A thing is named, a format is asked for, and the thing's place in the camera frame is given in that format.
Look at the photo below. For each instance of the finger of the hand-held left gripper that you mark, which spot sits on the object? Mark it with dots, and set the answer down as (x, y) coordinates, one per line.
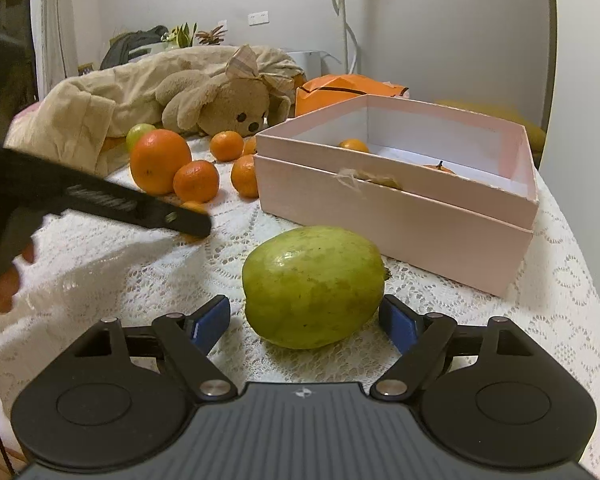
(180, 220)

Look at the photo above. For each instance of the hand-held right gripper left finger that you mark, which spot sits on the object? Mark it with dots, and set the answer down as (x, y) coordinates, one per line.
(212, 322)

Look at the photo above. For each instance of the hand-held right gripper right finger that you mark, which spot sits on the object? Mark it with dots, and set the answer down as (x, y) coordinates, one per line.
(397, 322)

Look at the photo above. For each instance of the small tangerine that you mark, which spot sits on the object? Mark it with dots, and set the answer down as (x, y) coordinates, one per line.
(354, 146)
(196, 181)
(251, 146)
(439, 168)
(245, 177)
(192, 206)
(226, 146)

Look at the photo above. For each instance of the large orange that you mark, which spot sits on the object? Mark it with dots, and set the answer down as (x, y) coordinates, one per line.
(160, 162)

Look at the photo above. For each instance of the large green guava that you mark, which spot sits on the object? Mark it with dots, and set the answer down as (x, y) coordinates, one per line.
(312, 287)

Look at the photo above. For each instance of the small green guava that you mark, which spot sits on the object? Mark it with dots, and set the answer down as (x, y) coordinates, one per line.
(139, 134)

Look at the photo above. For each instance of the pink cardboard box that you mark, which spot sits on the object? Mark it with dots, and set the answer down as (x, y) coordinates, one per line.
(380, 220)

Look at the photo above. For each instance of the person's left hand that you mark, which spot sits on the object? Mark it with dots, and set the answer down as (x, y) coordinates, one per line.
(7, 287)

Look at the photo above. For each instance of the white lace tablecloth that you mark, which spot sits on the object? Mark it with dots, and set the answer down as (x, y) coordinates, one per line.
(130, 270)

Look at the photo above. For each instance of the pink cloth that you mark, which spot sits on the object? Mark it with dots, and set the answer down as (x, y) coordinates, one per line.
(27, 112)

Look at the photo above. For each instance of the beige blanket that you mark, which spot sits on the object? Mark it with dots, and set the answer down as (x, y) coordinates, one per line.
(95, 105)

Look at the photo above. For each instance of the beige teddy bear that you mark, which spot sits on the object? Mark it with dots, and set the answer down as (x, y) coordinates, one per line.
(230, 102)

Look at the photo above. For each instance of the white curtain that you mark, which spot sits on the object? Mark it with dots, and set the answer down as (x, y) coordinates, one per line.
(55, 35)

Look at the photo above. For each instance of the dark grey backpack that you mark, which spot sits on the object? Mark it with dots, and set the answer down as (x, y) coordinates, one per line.
(130, 47)

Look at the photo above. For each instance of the potted green plant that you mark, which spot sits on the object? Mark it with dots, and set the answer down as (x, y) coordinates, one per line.
(184, 35)

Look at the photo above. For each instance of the potted reddish plant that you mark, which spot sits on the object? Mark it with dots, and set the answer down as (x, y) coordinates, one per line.
(211, 36)

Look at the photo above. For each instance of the orange paper bag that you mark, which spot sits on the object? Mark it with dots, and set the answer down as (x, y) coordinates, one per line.
(340, 92)

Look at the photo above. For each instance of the white side table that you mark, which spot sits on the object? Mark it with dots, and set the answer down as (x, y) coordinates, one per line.
(312, 62)

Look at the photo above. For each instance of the yellow banana plush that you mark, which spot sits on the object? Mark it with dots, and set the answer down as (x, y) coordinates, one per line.
(500, 112)

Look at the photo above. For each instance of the white wall outlet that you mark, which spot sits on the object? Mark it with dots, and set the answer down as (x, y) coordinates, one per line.
(222, 25)
(258, 18)

